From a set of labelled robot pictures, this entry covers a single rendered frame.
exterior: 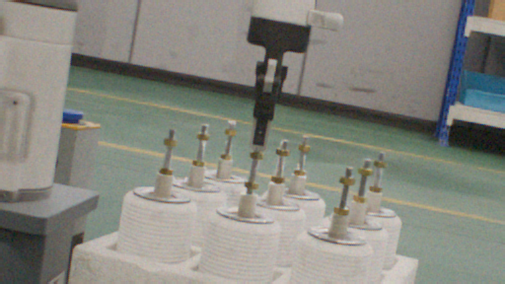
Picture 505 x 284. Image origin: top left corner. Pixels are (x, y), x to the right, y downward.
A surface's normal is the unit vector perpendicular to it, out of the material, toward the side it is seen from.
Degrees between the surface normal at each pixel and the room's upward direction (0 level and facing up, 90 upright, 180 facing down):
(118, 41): 90
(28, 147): 90
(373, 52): 90
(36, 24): 90
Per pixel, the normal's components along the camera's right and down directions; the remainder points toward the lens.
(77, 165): 0.96, 0.21
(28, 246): 0.63, 0.23
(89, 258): -0.23, 0.11
